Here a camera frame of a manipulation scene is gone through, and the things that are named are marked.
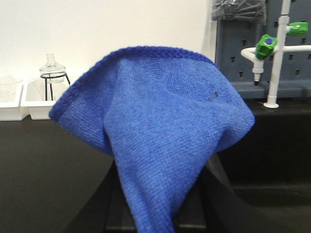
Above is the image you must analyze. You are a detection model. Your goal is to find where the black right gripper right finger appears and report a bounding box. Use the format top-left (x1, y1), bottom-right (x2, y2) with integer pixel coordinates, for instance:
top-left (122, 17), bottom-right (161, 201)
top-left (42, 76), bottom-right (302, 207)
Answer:
top-left (199, 155), bottom-right (311, 233)

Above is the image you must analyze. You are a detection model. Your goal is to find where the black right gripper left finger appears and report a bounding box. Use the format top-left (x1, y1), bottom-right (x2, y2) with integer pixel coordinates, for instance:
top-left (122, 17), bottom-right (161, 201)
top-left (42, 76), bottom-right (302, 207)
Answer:
top-left (62, 157), bottom-right (122, 233)

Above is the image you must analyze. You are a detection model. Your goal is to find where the blue microfiber cloth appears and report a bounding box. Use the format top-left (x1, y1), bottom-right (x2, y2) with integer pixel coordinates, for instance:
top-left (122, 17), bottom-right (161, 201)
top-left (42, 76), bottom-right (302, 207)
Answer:
top-left (49, 46), bottom-right (255, 233)

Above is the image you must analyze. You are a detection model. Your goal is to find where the black lab sink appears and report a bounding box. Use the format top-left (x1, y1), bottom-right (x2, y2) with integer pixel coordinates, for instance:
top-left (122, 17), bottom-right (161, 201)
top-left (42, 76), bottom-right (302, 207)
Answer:
top-left (213, 106), bottom-right (311, 233)

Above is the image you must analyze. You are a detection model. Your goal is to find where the right white plastic bin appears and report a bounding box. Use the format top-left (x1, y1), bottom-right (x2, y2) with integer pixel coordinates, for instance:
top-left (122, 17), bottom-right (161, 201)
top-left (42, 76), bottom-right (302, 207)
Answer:
top-left (21, 76), bottom-right (69, 120)

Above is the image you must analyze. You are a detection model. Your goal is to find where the white plastic bin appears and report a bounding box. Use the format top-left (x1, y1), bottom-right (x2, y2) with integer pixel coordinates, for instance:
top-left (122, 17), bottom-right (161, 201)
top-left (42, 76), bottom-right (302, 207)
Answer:
top-left (0, 73), bottom-right (25, 121)
top-left (21, 76), bottom-right (69, 120)

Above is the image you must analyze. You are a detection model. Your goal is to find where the glass flask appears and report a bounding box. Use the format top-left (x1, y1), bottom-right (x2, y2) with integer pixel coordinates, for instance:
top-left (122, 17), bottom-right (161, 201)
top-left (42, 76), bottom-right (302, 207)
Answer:
top-left (39, 53), bottom-right (66, 84)

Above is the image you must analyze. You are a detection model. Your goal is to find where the middle white plastic bin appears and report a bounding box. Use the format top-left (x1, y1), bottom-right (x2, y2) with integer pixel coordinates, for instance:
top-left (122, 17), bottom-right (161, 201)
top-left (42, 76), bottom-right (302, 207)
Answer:
top-left (0, 73), bottom-right (25, 121)

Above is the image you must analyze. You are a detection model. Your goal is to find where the white lab faucet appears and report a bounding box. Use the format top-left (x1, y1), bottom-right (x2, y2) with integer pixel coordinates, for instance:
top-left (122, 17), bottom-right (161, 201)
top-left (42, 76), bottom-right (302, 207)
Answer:
top-left (241, 0), bottom-right (311, 109)

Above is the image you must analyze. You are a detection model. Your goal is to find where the green faucet knob with blue cap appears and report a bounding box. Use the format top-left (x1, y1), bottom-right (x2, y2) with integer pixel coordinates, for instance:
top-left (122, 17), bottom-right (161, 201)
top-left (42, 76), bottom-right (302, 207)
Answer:
top-left (255, 34), bottom-right (278, 60)

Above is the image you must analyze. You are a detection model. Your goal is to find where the blue-grey pegboard drying rack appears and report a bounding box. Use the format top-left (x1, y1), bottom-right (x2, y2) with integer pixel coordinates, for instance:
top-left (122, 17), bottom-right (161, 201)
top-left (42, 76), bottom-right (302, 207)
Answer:
top-left (215, 0), bottom-right (311, 99)

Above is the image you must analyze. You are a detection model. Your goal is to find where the green faucet knob upper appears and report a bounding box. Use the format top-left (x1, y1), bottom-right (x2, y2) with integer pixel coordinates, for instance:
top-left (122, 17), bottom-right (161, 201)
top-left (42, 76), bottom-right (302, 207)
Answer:
top-left (287, 22), bottom-right (309, 37)

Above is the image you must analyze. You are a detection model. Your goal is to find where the grey pegs bag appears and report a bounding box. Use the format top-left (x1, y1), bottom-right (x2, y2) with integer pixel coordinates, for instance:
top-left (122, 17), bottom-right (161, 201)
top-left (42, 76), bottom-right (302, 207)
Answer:
top-left (211, 0), bottom-right (266, 24)

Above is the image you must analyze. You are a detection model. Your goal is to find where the black wire tripod stand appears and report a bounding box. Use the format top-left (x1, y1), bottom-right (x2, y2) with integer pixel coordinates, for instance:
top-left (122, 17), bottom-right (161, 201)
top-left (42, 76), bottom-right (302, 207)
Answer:
top-left (40, 72), bottom-right (71, 101)

